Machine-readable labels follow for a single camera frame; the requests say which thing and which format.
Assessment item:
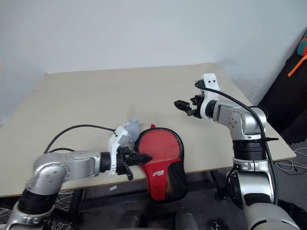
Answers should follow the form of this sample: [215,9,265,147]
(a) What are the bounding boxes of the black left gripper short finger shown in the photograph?
[123,162,134,181]

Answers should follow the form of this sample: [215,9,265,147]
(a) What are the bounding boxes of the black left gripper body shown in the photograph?
[116,146,133,176]

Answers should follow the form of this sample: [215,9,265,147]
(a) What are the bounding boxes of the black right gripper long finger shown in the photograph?
[174,100,192,111]

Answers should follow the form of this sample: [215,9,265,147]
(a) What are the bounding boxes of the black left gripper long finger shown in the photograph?
[129,153,154,166]

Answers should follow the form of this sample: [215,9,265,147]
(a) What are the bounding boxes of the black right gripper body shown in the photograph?
[189,93,205,119]

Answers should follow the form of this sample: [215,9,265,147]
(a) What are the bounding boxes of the red table tennis paddle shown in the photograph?
[139,130,181,161]

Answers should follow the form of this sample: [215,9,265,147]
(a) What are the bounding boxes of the red black paddle case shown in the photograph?
[133,123,188,204]

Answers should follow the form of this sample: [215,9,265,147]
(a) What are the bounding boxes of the dark rounded shape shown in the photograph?
[117,200,149,230]
[174,207,199,230]

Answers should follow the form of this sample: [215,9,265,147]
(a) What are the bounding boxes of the large black box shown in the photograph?
[257,53,307,145]

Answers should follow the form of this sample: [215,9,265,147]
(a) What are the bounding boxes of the teal orange object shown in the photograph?
[296,32,307,57]

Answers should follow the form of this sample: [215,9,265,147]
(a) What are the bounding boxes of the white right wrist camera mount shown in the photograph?
[194,73,220,119]

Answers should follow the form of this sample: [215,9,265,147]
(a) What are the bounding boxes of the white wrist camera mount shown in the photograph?
[194,73,220,119]
[107,121,141,177]

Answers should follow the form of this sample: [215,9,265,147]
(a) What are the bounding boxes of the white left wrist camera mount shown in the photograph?
[107,121,141,177]

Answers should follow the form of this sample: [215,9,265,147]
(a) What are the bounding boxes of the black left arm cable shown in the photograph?
[43,124,116,154]

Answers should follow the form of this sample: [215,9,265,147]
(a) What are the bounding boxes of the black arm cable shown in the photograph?
[194,80,280,206]
[43,124,116,154]

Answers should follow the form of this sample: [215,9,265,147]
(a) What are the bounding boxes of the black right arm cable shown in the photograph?
[194,80,280,206]

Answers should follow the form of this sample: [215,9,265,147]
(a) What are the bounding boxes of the white tangled floor wires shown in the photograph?
[0,189,80,230]

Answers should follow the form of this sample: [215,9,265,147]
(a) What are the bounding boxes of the black table frame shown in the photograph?
[69,169,228,216]

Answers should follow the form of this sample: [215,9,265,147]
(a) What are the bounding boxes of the orange strap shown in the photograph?
[287,54,307,77]

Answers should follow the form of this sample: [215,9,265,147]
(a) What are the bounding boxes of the white floor cables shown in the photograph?
[273,146,307,178]

